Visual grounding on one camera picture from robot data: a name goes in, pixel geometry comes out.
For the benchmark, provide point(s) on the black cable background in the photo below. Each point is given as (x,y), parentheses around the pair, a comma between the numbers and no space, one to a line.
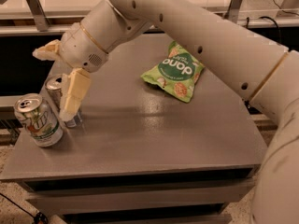
(265,26)

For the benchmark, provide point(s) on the green chip bag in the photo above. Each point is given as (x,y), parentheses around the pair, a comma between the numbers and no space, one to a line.
(177,74)

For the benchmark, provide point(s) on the metal bracket right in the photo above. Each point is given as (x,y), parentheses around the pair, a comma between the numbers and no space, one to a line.
(234,3)

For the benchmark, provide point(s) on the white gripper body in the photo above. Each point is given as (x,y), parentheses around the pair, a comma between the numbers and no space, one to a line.
(81,49)

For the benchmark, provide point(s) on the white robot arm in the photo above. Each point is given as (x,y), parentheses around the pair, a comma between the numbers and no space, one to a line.
(260,71)

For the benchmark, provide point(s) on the silver blue redbull can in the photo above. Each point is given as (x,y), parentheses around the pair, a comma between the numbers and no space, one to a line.
(53,85)

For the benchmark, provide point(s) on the white green 7up can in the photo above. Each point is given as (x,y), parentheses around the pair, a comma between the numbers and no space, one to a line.
(38,119)

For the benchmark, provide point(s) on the metal bracket left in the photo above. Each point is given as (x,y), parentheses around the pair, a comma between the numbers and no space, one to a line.
(40,19)

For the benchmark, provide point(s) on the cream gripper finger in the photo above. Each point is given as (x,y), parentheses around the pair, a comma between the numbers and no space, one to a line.
(49,52)
(74,88)

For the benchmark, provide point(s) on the black cable floor left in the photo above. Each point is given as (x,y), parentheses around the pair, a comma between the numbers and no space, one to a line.
(38,218)

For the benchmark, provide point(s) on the metal bracket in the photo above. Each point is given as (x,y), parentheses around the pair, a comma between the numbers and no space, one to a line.
(234,3)
(40,19)

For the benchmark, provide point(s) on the grey drawer cabinet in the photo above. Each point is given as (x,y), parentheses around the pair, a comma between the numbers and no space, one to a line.
(140,156)

